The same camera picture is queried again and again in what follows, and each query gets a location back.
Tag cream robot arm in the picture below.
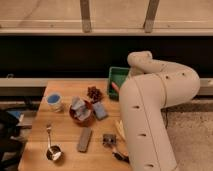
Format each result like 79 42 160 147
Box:
119 51 200 171

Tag white cup blue inside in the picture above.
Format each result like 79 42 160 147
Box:
46 93 62 112

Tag metal measuring cup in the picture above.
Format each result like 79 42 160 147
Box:
46 124 62 162

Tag orange carrot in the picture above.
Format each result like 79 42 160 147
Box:
111 82 120 94

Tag dark red grapes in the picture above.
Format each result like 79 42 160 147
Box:
87 86 103 103

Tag green plastic tray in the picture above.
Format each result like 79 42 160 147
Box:
107 67 129 101

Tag crumpled white cloth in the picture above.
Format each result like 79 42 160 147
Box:
71 97 91 121

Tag brown bowl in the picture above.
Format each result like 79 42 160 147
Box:
69 101 95 127

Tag grey rectangular block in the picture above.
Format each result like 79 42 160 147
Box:
77 127 92 153

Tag black chair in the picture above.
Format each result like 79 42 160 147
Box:
0 109 23 171

